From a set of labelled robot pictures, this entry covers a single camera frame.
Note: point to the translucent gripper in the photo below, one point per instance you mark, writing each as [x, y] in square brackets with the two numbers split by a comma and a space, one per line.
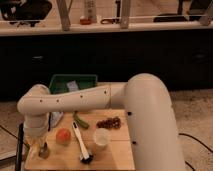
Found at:
[33, 142]

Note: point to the yellow banana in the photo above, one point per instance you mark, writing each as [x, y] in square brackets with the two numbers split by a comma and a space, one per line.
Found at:
[40, 146]

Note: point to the black pole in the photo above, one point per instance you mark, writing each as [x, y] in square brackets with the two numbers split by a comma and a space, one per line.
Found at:
[20, 143]

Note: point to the grey sponge block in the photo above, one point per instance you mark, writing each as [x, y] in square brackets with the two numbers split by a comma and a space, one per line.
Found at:
[72, 86]

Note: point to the metal cup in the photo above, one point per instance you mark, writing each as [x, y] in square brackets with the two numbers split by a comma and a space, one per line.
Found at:
[44, 151]

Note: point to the red object on shelf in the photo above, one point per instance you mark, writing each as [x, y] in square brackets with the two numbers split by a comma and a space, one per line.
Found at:
[84, 21]

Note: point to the white black dish brush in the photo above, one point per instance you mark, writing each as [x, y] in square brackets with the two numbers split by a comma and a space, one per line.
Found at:
[86, 157]

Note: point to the green plastic tray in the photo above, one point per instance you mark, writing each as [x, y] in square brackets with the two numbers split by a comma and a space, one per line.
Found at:
[58, 83]

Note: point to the grey cloth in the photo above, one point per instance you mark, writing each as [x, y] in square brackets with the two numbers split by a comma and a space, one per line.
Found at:
[55, 118]

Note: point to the bunch of red grapes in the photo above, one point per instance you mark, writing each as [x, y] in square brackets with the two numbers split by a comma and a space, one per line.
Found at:
[110, 123]

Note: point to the white cup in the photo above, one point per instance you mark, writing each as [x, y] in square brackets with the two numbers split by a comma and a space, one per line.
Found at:
[101, 137]

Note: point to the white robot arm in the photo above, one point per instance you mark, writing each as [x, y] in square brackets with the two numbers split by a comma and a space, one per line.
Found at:
[148, 108]

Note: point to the orange tomato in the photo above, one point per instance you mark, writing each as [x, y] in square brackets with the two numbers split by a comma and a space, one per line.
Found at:
[63, 136]

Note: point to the green cucumber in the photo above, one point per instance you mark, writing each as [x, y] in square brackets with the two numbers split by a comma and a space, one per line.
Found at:
[79, 121]

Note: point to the black office chair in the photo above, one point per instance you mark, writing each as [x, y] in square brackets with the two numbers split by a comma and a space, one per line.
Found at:
[30, 12]

